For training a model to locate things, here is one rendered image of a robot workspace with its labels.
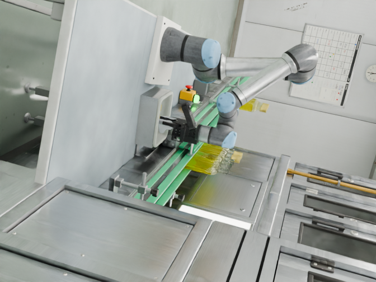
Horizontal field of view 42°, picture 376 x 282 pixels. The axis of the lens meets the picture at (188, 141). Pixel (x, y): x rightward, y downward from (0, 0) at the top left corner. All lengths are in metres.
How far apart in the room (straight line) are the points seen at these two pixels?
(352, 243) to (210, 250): 1.17
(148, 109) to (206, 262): 0.98
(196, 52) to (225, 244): 0.99
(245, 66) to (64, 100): 0.96
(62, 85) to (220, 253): 0.63
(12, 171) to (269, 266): 0.80
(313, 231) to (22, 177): 1.33
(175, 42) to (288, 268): 1.12
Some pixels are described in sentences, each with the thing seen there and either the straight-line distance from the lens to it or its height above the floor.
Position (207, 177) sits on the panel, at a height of 1.02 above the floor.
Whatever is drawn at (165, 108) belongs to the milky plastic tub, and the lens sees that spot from 2.17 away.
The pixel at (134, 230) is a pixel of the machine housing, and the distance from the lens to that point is 1.28.
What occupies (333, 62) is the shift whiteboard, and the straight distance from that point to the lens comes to 8.08.
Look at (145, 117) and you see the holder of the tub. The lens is 2.04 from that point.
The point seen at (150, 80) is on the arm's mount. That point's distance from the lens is 2.03.
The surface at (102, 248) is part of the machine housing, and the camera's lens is 1.21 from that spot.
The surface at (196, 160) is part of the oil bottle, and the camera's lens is 2.25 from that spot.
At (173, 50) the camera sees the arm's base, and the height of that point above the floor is 0.83.
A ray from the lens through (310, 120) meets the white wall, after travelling 8.30.
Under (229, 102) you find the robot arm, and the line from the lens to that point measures 1.92.
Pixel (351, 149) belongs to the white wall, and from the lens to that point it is 8.44.
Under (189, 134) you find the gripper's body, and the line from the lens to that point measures 2.08.
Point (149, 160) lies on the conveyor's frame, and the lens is 2.08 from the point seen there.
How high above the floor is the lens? 1.41
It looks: 12 degrees down
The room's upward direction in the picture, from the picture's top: 104 degrees clockwise
